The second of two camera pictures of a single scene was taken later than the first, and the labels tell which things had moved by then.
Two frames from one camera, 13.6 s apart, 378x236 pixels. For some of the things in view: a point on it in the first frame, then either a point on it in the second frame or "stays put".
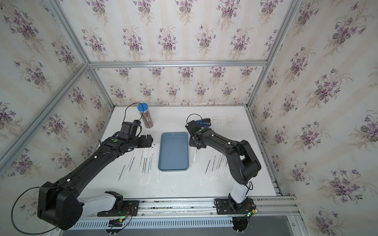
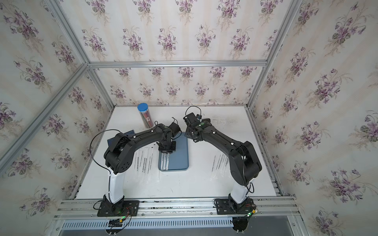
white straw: [195, 155] → [168, 161]
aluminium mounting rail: [283, 208] stays put
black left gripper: [143, 143] → [173, 149]
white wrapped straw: [150, 165] stays put
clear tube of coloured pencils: [143, 109] stays put
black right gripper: [191, 144] → [186, 133]
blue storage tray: [173, 155] stays put
